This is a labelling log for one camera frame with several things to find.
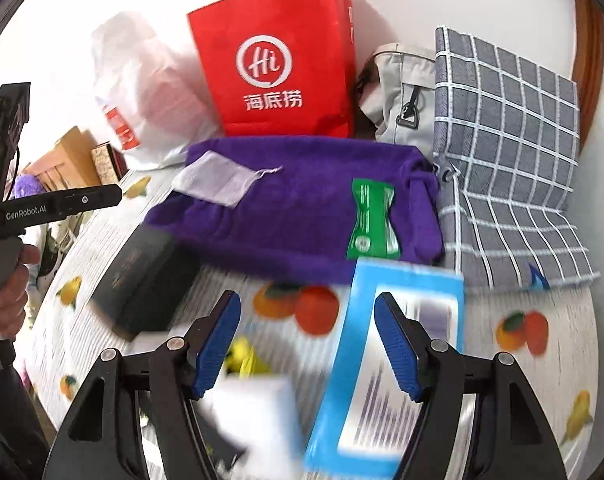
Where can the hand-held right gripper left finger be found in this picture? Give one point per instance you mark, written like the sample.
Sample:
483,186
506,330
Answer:
217,347

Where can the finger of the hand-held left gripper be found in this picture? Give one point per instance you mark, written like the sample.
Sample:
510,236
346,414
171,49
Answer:
87,200

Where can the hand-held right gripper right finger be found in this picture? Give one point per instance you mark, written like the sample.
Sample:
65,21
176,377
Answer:
396,350

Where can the blue and white box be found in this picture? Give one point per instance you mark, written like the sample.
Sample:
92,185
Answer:
359,320

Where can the person's left forearm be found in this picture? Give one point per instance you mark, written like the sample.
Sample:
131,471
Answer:
12,410

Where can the person's left hand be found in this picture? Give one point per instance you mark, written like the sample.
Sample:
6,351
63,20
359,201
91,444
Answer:
12,300

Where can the purple fluffy thing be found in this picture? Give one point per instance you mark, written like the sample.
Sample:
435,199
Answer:
24,187

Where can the patterned brown box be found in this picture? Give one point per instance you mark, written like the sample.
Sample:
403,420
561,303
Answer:
107,162

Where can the brown cardboard box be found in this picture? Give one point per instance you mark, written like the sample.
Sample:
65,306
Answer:
67,160

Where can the black box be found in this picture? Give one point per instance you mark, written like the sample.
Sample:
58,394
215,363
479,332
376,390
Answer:
142,280

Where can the white mesh pouch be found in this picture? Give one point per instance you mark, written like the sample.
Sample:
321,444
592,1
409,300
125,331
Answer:
212,177

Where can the fruit print tablecloth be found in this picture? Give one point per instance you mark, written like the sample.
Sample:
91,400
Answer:
511,410

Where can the white plastic bag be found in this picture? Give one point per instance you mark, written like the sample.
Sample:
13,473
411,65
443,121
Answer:
147,85

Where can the green packet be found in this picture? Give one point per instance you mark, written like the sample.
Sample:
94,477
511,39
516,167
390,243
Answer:
374,220

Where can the purple towel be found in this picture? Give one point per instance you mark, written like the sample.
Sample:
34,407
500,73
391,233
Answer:
292,210

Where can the grey checked cloth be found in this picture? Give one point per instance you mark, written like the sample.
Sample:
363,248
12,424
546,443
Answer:
506,135

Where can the red paper bag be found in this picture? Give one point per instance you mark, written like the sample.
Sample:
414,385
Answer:
282,35

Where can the grey fabric bag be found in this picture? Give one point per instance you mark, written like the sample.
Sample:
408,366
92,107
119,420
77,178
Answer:
396,75

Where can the brown wooden frame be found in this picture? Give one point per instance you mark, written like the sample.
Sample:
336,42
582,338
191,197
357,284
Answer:
589,60

